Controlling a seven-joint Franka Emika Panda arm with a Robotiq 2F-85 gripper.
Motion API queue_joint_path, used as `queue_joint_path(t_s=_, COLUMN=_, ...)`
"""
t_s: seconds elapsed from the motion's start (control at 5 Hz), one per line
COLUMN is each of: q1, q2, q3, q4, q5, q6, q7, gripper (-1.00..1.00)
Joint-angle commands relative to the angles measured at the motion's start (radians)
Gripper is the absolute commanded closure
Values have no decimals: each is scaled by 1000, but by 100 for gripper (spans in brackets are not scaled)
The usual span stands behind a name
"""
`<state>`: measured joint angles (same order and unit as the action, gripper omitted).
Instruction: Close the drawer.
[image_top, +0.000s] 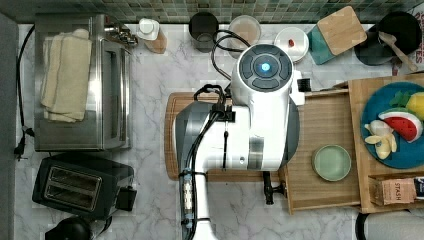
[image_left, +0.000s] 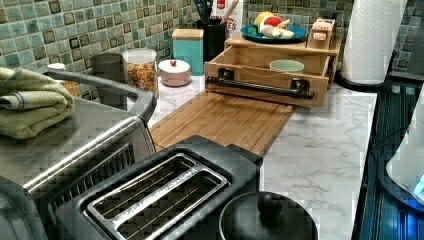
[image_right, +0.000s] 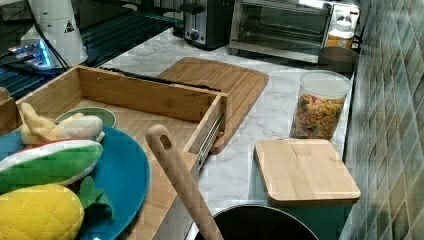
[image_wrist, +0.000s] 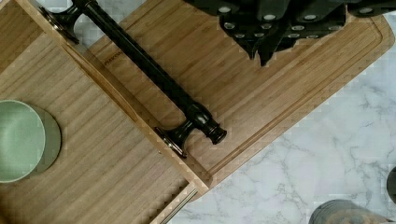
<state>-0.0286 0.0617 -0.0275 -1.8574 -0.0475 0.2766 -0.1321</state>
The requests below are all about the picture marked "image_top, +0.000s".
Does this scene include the wooden drawer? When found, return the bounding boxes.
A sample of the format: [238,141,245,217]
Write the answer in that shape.
[279,89,360,213]

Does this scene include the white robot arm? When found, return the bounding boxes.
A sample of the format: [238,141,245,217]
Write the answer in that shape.
[172,44,300,240]

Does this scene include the large wooden cutting board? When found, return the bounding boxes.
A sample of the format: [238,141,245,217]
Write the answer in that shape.
[164,92,285,182]

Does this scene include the black cup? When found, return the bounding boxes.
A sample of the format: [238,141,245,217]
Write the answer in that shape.
[189,12,219,53]

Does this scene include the clear jar of snacks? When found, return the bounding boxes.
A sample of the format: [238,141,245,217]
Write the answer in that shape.
[227,15,261,59]

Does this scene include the silver toaster oven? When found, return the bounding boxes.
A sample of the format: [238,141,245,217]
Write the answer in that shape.
[34,13,137,152]

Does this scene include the white lidded container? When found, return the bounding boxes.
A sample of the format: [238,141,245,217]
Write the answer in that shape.
[274,27,309,63]

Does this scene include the green ceramic bowl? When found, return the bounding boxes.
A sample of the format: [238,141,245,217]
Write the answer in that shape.
[311,145,352,182]

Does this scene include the black two-slot toaster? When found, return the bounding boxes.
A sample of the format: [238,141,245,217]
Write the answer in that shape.
[32,152,137,220]

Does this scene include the teal box with bamboo lid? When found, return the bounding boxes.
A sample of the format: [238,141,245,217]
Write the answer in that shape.
[307,6,367,65]

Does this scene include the folded beige towel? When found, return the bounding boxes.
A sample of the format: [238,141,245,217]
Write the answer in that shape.
[40,29,92,123]

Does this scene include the plush peeled banana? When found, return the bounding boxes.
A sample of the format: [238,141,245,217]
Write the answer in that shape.
[364,120,397,160]

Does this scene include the plush watermelon slice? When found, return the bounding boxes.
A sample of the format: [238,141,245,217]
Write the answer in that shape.
[378,108,423,143]

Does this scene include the wooden spoon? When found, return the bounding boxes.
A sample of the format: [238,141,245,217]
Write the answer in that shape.
[378,31,418,72]

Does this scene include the blue round plate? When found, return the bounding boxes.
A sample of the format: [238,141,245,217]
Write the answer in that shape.
[360,82,423,169]

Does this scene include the stash tea box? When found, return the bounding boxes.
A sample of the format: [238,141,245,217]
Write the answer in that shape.
[368,177,423,206]

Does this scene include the plush yellow lemon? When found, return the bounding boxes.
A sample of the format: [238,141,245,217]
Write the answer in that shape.
[389,91,424,121]

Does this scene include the black pot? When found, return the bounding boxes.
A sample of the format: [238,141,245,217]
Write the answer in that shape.
[354,12,422,66]

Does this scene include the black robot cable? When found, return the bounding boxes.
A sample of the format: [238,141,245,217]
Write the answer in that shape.
[184,29,252,240]

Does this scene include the black drawer handle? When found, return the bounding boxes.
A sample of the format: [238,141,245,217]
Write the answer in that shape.
[263,171,286,205]

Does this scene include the black power cable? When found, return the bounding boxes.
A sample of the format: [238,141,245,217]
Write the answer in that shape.
[13,24,36,162]

